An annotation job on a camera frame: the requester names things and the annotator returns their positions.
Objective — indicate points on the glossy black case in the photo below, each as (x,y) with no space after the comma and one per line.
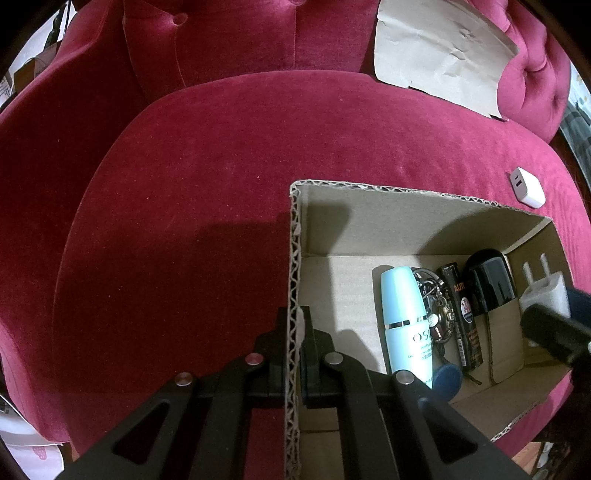
(491,281)

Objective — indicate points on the large white charger plug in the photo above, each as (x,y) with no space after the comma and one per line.
(528,189)

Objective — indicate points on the grey plaid blanket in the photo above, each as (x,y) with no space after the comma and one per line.
(579,124)

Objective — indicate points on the cardboard box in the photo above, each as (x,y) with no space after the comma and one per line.
(360,230)

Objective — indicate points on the brown paper sheet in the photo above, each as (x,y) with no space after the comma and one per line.
(438,46)

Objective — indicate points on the pale blue bottle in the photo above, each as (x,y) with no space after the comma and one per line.
(406,314)

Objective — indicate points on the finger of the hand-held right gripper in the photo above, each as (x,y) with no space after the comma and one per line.
(554,332)
(581,302)

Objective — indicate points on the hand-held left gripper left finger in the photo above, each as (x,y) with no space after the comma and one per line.
(272,362)

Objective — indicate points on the small white charger plug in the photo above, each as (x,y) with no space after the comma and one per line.
(547,290)

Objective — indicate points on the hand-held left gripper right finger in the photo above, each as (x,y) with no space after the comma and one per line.
(318,367)

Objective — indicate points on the black tube with orange text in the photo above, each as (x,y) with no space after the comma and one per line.
(466,323)

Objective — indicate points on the red velvet tufted sofa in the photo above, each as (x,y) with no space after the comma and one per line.
(184,184)

